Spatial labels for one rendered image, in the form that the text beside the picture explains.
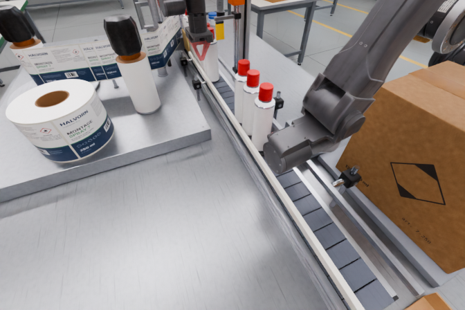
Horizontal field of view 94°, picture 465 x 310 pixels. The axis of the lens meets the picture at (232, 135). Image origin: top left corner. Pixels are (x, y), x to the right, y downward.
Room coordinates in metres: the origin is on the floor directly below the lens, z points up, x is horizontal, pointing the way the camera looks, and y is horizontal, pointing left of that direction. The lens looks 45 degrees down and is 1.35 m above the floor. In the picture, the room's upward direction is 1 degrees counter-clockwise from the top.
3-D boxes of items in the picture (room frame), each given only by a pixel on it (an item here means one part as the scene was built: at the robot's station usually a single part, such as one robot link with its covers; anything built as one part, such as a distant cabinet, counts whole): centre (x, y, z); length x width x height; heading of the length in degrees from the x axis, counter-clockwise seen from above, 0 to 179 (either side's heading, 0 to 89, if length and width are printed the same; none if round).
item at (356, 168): (0.26, -0.23, 0.91); 0.07 x 0.03 x 0.17; 112
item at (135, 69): (0.63, 0.30, 1.03); 0.09 x 0.09 x 0.30
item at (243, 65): (0.56, -0.03, 0.98); 0.05 x 0.05 x 0.20
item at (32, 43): (0.74, 0.69, 1.04); 0.09 x 0.09 x 0.29
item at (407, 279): (0.56, -0.07, 0.96); 1.07 x 0.01 x 0.01; 22
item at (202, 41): (0.74, 0.11, 1.06); 0.07 x 0.07 x 0.09; 23
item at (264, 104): (0.44, -0.08, 0.98); 0.05 x 0.05 x 0.20
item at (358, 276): (0.81, 0.07, 0.86); 1.65 x 0.08 x 0.04; 22
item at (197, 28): (0.73, 0.10, 1.13); 0.10 x 0.07 x 0.07; 23
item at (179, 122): (0.75, 0.53, 0.86); 0.80 x 0.67 x 0.05; 22
